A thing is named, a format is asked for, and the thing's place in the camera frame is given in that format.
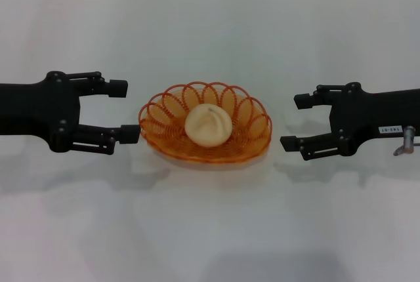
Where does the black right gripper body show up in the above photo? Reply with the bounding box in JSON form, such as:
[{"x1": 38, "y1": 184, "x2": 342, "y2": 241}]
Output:
[{"x1": 327, "y1": 81, "x2": 420, "y2": 157}]

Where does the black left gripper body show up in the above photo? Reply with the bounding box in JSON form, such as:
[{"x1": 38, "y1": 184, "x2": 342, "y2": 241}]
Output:
[{"x1": 0, "y1": 70, "x2": 83, "y2": 153}]

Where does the orange wire basket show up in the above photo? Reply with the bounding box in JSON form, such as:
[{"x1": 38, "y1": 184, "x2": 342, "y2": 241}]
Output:
[{"x1": 137, "y1": 81, "x2": 273, "y2": 164}]

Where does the pale steamed bun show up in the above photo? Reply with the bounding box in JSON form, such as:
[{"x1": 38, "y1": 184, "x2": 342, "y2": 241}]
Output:
[{"x1": 184, "y1": 103, "x2": 233, "y2": 148}]

